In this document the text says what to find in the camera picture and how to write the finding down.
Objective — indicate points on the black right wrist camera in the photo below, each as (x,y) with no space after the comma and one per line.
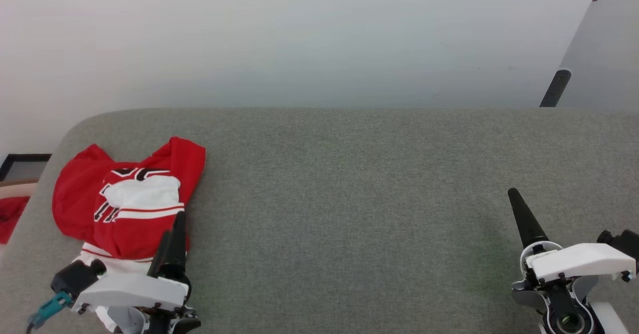
(624,241)

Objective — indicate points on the beige wooden strip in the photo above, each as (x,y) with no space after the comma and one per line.
(15,189)

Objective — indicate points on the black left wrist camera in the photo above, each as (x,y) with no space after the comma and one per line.
(77,276)

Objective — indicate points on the red Bulls 23 jersey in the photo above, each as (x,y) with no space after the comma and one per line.
(135,224)

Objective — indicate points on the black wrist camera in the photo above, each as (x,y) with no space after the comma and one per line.
(77,276)
(624,241)

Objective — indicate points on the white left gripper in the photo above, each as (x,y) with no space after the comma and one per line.
(135,289)

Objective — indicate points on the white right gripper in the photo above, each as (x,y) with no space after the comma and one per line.
(574,261)

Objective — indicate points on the black metal leg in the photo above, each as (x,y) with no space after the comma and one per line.
(555,88)

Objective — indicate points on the black framed box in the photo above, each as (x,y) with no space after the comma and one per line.
(25,158)

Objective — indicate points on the red cloth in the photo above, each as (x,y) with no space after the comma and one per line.
(11,219)

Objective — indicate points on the grey panel board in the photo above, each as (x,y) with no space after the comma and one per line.
(606,54)

